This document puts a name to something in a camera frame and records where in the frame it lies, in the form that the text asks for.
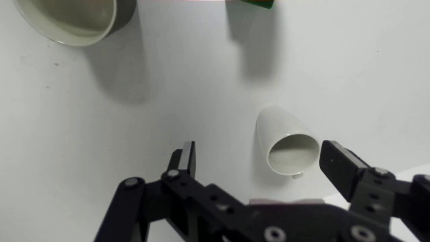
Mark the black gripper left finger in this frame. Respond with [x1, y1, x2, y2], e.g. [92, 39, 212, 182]
[160, 140, 243, 226]

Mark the black mug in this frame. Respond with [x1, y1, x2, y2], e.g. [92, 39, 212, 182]
[12, 0, 138, 49]

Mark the green block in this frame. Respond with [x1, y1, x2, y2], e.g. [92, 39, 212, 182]
[232, 0, 275, 11]

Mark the white mug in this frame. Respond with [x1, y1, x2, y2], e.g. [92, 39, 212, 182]
[254, 105, 321, 180]

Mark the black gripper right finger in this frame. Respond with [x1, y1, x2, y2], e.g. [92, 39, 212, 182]
[318, 140, 393, 217]

